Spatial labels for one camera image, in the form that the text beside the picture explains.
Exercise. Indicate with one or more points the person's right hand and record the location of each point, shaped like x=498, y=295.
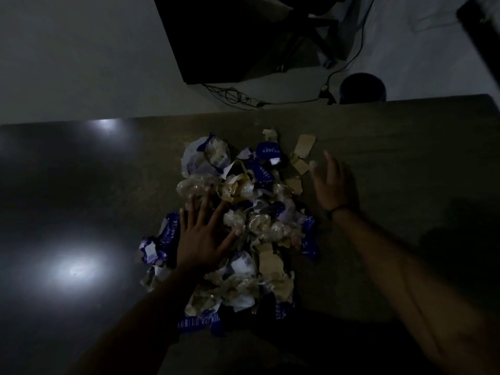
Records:
x=332, y=189

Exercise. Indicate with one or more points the person's left hand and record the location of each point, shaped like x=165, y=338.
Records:
x=201, y=244

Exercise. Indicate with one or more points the person's right fingers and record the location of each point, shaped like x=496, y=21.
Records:
x=327, y=167

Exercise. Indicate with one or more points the person's left middle finger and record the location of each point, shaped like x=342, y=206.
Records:
x=204, y=212

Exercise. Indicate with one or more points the person's left thumb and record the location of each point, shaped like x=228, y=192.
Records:
x=230, y=241

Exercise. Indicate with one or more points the person's left little finger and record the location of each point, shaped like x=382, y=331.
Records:
x=182, y=220

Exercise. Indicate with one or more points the pile of torn wrappers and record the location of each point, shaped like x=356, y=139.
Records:
x=250, y=214

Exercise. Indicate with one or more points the person's left forearm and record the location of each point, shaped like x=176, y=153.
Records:
x=136, y=328

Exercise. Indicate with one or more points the person's right forearm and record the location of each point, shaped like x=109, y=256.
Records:
x=410, y=292

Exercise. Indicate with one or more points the small brown cardboard scrap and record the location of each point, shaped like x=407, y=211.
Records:
x=300, y=165

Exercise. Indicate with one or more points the large brown cardboard scrap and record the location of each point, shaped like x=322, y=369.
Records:
x=304, y=146

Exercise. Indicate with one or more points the black wristband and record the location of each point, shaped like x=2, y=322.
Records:
x=339, y=209

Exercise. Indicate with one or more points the dark blue bin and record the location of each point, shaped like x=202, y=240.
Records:
x=362, y=88

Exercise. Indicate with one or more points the black office chair base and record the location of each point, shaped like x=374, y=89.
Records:
x=312, y=38

